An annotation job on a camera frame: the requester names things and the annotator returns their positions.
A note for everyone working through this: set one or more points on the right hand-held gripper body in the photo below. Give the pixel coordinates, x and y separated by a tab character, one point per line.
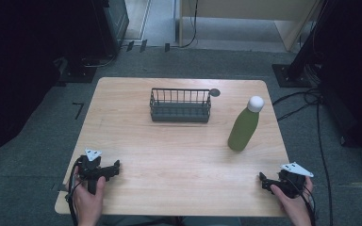
290	180

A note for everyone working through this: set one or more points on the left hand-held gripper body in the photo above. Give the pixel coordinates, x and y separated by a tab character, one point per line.
89	169

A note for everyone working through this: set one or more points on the person's right hand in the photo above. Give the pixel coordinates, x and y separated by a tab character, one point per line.
292	205

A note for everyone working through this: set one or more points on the person's left hand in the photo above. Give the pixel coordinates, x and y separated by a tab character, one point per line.
88	202

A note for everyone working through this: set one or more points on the green bottle with white cap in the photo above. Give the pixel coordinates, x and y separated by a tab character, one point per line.
244	125

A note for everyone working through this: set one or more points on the dark stand base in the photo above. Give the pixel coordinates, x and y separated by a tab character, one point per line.
78	73

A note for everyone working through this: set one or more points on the dark round disc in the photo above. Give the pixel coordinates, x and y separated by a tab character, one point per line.
214	92

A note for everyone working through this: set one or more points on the black stand with square base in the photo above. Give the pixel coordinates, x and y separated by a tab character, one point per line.
292	73

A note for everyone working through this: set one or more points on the dark curtain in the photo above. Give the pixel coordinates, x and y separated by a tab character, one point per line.
355	72
15	62

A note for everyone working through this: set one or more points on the black tape strip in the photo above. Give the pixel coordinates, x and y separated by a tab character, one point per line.
167	47

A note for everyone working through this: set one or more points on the black cabinet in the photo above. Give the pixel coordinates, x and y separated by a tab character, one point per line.
113	25

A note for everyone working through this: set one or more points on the beige wooden furniture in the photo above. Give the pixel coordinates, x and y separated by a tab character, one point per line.
251	9

